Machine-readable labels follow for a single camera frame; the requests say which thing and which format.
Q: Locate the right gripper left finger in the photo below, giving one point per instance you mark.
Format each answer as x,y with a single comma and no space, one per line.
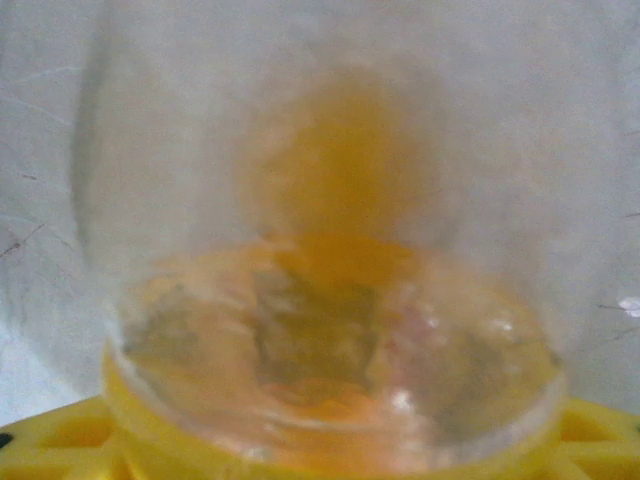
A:
50,450

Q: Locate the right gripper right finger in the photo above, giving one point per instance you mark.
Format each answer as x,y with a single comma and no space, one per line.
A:
600,450

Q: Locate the orange juice plastic bottle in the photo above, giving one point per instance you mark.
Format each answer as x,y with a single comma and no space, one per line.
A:
325,350

